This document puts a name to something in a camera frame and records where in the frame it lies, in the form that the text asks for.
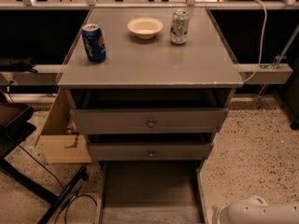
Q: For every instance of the grey bottom drawer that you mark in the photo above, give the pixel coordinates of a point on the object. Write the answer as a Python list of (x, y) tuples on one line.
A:
[(150, 192)]

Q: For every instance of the grey drawer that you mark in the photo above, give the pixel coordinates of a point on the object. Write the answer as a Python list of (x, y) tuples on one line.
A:
[(150, 192), (146, 151), (156, 120)]

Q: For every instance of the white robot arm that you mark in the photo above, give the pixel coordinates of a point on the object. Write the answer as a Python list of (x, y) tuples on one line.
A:
[(255, 210)]

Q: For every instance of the grey drawer cabinet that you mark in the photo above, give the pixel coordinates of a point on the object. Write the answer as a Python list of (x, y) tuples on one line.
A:
[(150, 99)]

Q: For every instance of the grey top drawer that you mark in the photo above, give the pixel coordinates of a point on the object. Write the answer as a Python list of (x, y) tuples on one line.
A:
[(156, 120)]

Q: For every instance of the grey middle drawer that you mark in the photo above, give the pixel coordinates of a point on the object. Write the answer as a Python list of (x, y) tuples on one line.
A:
[(146, 151)]

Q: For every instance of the white bowl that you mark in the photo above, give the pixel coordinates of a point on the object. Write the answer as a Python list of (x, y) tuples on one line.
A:
[(145, 27)]

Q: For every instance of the blue Pepsi can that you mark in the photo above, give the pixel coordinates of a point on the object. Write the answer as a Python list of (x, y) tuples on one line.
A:
[(94, 42)]

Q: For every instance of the green and silver can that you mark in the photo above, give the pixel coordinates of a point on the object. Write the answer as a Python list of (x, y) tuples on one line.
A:
[(179, 26)]

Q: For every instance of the cardboard box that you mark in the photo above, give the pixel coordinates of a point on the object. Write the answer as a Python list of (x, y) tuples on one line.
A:
[(59, 137)]

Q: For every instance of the black stand with tray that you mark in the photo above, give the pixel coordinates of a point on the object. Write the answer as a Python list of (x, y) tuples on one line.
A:
[(18, 205)]

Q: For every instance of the metal rail frame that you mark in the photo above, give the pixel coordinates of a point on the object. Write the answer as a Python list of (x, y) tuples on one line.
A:
[(52, 38)]

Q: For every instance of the black cloth on rail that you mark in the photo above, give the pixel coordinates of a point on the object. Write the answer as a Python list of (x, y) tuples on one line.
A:
[(16, 65)]

